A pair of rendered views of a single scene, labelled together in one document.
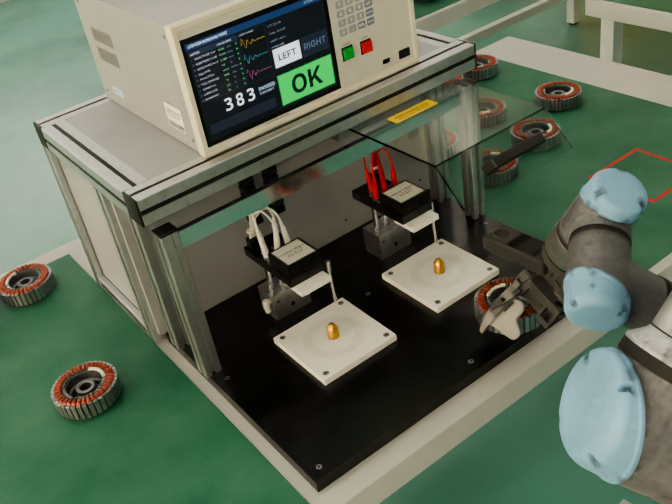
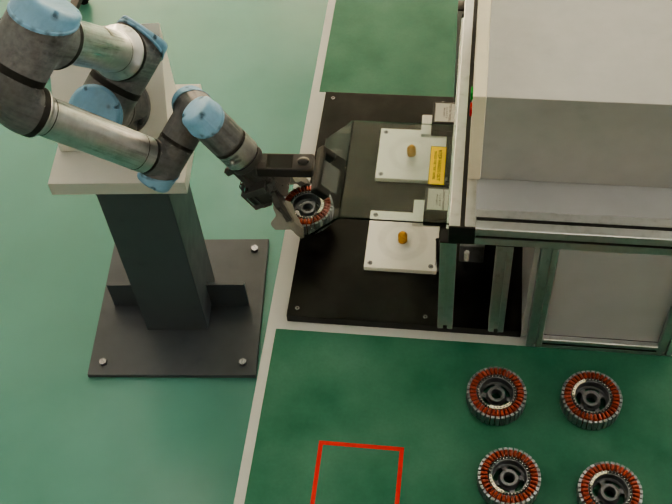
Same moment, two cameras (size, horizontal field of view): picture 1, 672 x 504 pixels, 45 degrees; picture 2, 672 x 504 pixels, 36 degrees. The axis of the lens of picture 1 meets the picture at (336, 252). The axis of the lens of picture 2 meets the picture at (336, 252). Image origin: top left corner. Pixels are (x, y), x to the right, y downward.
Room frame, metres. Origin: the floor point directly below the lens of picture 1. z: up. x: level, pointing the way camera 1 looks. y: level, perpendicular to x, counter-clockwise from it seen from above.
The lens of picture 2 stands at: (1.97, -1.25, 2.52)
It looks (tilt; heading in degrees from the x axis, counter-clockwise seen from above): 53 degrees down; 132
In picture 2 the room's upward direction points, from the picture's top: 6 degrees counter-clockwise
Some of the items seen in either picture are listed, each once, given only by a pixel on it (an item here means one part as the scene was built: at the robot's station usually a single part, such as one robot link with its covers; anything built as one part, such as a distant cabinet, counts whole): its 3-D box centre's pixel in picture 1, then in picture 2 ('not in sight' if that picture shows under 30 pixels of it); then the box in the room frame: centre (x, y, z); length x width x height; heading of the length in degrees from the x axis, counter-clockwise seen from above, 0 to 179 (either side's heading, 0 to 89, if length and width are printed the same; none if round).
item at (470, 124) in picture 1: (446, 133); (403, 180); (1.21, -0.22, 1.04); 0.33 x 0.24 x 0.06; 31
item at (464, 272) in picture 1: (439, 273); (402, 242); (1.18, -0.18, 0.78); 0.15 x 0.15 x 0.01; 31
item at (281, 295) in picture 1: (284, 293); not in sight; (1.18, 0.10, 0.80); 0.07 x 0.05 x 0.06; 121
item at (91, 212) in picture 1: (105, 240); not in sight; (1.29, 0.41, 0.91); 0.28 x 0.03 x 0.32; 31
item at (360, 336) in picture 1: (334, 338); not in sight; (1.06, 0.03, 0.78); 0.15 x 0.15 x 0.01; 31
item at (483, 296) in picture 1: (510, 305); (308, 209); (0.99, -0.25, 0.83); 0.11 x 0.11 x 0.04
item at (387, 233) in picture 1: (387, 235); (472, 239); (1.31, -0.10, 0.80); 0.07 x 0.05 x 0.06; 121
